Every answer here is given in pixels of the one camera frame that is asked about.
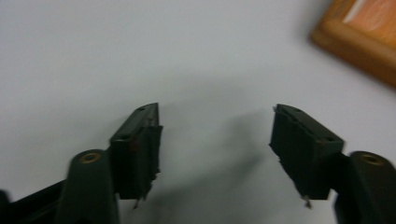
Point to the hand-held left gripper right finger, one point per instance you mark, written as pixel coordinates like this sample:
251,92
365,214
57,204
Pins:
306,155

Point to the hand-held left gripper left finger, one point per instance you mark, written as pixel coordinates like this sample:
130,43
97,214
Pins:
137,155

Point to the wooden picture frame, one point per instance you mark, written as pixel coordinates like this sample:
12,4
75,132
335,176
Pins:
358,40

